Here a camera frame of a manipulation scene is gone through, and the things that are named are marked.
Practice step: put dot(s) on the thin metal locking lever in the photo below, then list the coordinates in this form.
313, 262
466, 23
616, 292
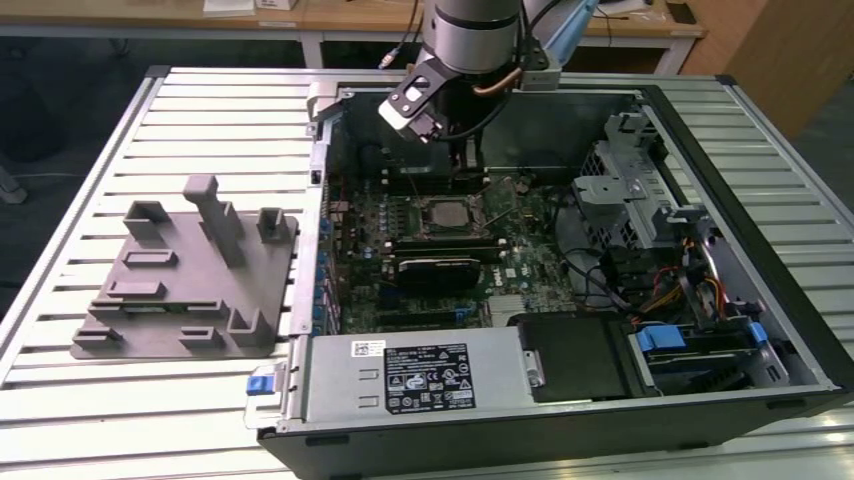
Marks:
502, 212
416, 190

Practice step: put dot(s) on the silver square CPU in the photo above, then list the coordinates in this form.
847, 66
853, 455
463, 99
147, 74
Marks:
447, 212

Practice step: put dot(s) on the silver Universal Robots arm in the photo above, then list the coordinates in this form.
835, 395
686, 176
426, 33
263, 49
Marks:
474, 35

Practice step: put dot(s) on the CPU socket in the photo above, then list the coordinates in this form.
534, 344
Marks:
446, 231

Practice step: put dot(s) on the grey metal drive cage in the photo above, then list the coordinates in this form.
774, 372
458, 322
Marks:
614, 195

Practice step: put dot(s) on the black graphics card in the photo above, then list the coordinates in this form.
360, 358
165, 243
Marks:
436, 275

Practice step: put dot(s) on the small white box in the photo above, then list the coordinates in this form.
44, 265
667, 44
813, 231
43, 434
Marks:
276, 4

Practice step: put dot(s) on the black phone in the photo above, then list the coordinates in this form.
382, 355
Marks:
682, 12

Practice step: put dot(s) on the green motherboard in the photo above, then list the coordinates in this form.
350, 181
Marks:
534, 295

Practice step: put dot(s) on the silver chipset heatsink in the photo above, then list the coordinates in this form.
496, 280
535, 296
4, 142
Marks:
508, 310

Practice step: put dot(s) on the white paper sheet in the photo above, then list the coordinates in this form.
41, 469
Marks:
227, 5

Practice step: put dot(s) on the black expansion slot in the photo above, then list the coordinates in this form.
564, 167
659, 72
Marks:
414, 317

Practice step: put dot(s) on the wooden cabinet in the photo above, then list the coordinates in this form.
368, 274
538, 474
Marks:
787, 60

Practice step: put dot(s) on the blue disk carrier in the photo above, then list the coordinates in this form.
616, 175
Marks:
660, 342

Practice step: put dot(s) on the grey plastic parts rack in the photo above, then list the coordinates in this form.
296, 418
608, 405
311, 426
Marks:
200, 300

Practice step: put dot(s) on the silver power supply unit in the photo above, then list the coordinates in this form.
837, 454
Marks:
334, 380

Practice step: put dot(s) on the blue plastic release latch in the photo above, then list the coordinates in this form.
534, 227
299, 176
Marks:
260, 386

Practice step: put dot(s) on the black open PC case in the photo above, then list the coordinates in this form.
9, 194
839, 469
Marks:
467, 450

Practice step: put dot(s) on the grey chair base leg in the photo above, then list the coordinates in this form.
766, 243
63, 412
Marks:
9, 187

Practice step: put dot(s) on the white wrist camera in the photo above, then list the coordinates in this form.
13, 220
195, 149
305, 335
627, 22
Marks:
399, 117

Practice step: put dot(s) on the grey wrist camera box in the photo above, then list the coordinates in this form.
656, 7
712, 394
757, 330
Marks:
540, 80

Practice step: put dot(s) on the wooden desk with white frame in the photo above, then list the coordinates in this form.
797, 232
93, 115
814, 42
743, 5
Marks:
280, 20

